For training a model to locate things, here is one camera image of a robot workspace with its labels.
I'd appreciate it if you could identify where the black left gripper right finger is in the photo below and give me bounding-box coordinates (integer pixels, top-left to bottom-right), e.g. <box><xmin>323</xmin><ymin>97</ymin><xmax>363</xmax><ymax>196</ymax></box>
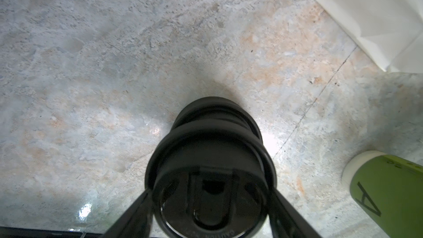
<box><xmin>268</xmin><ymin>188</ymin><xmax>321</xmax><ymax>238</ymax></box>

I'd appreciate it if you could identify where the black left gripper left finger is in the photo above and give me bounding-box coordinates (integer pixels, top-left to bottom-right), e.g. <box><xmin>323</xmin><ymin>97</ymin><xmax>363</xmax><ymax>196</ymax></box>
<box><xmin>101</xmin><ymin>190</ymin><xmax>153</xmax><ymax>238</ymax></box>

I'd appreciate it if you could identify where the black cup lid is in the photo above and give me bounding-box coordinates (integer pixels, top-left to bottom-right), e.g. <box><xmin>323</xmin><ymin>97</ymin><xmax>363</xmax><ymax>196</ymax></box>
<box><xmin>145</xmin><ymin>120</ymin><xmax>276</xmax><ymax>238</ymax></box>

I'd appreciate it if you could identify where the green paper cup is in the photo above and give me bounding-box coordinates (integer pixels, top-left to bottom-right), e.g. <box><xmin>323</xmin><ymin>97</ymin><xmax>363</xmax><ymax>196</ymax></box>
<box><xmin>341</xmin><ymin>151</ymin><xmax>423</xmax><ymax>238</ymax></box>

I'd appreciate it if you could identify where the stack of black cup lids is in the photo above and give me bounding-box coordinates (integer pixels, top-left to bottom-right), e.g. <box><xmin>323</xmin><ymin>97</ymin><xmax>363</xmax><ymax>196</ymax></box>
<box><xmin>171</xmin><ymin>97</ymin><xmax>263</xmax><ymax>142</ymax></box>

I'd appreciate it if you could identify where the white green paper bag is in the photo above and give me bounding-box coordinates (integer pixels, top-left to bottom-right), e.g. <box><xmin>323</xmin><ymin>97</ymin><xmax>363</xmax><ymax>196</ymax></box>
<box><xmin>316</xmin><ymin>0</ymin><xmax>423</xmax><ymax>73</ymax></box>

